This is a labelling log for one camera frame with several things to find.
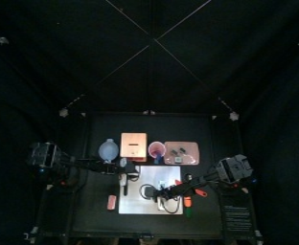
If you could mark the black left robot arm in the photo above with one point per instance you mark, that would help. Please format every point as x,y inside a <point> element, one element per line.
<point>82,164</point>

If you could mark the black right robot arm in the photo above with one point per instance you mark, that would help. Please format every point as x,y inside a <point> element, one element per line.
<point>210,180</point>

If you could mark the dark green sushi roll piece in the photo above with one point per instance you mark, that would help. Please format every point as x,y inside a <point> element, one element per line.
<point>150,191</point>

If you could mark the white cutting board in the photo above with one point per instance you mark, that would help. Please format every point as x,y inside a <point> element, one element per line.
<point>131,204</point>

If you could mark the orange toy carrot green top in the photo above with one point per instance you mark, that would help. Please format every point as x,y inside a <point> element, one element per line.
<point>187,202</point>

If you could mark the pink salmon toy block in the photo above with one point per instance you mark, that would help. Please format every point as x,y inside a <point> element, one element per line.
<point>111,202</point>

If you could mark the copper brown wooden box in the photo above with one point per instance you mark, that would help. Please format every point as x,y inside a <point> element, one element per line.
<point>134,146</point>

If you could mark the blue toy utensil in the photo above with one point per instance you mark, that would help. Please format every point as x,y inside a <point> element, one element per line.
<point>157,159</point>

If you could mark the pink plastic cup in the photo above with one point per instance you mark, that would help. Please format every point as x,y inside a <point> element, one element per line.
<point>157,148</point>

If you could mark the small black toy piece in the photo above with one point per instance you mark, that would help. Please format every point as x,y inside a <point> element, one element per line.
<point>174,153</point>
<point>183,150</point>

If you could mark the pink transparent tray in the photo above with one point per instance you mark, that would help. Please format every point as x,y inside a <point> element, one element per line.
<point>190,148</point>

